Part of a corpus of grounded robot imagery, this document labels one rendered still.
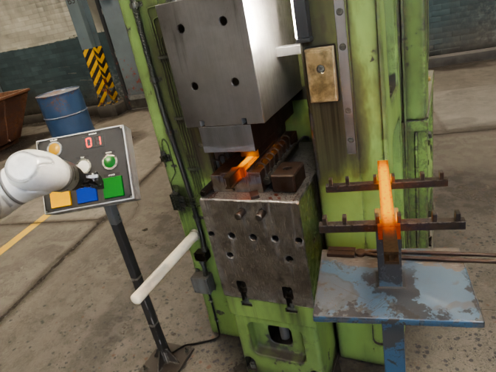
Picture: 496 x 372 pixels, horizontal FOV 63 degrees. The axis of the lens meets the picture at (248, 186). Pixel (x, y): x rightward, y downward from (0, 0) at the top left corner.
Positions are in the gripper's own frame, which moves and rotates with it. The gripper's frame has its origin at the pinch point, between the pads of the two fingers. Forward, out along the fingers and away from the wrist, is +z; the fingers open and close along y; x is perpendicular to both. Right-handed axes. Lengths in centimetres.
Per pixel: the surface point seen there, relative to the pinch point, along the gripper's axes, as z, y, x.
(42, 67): 620, -344, 356
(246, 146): 4, 51, 4
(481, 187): 174, 205, -24
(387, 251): -49, 76, -32
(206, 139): 7.6, 37.3, 9.8
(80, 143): 13.4, -9.8, 18.2
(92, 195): 12.6, -7.7, -1.9
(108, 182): 12.6, -1.1, 1.8
